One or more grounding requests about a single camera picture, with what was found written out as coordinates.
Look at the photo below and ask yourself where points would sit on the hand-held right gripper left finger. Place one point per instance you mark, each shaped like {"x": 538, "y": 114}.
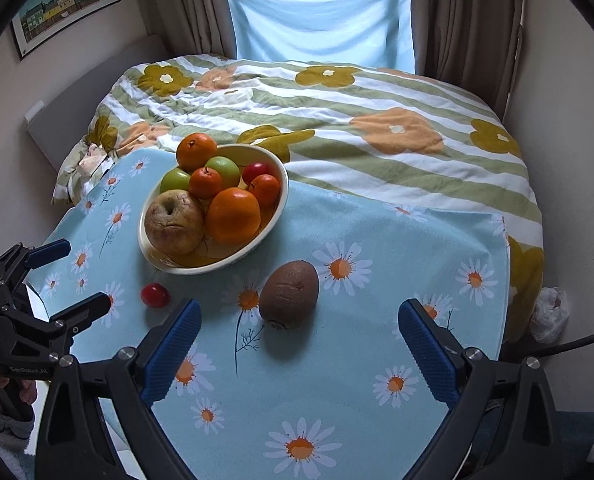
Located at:
{"x": 174, "y": 350}

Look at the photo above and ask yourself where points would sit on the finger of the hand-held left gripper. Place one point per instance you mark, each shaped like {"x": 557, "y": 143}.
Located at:
{"x": 52, "y": 251}
{"x": 84, "y": 307}

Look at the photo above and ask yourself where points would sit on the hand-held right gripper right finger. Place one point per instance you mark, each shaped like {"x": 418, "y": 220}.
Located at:
{"x": 429, "y": 355}

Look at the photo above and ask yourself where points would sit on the red cherry tomato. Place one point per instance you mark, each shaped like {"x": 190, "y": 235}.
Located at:
{"x": 155, "y": 296}
{"x": 254, "y": 171}

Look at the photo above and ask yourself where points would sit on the wrinkled yellow apple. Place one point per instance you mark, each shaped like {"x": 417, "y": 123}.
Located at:
{"x": 173, "y": 221}

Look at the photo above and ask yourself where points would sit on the brown kiwi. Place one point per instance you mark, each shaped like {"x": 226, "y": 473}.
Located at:
{"x": 289, "y": 290}

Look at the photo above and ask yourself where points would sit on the large green apple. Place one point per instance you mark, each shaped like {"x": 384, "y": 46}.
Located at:
{"x": 173, "y": 179}

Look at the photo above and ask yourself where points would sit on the large orange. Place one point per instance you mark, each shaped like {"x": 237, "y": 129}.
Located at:
{"x": 233, "y": 216}

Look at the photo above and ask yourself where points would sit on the small tangerine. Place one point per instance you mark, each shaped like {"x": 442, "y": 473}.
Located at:
{"x": 265, "y": 191}
{"x": 206, "y": 183}

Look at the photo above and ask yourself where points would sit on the medium orange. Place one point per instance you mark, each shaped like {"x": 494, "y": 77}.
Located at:
{"x": 197, "y": 151}

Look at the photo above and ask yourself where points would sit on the cream oval bowl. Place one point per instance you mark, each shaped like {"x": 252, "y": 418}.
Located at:
{"x": 277, "y": 170}

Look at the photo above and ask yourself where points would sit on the pink patterned cloth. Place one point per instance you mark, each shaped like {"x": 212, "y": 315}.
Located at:
{"x": 93, "y": 157}

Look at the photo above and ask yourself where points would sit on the daisy print blue tablecloth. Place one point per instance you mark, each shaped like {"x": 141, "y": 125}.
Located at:
{"x": 327, "y": 360}

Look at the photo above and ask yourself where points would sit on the white plastic bag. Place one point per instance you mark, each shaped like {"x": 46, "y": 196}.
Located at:
{"x": 549, "y": 315}

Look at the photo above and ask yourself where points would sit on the grey headboard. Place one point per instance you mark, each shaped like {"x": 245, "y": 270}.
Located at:
{"x": 87, "y": 90}

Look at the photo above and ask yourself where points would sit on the small green apple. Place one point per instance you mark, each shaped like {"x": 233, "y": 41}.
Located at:
{"x": 227, "y": 170}

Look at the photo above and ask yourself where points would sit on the floral striped blanket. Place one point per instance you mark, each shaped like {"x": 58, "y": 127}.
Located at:
{"x": 352, "y": 105}

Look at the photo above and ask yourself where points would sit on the brown curtain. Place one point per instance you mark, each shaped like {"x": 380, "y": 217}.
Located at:
{"x": 187, "y": 5}
{"x": 467, "y": 25}

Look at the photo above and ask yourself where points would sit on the light blue window curtain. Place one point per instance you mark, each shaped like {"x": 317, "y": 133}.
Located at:
{"x": 322, "y": 15}

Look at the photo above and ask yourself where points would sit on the framed wall picture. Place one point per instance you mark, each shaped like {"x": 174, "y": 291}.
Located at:
{"x": 62, "y": 0}

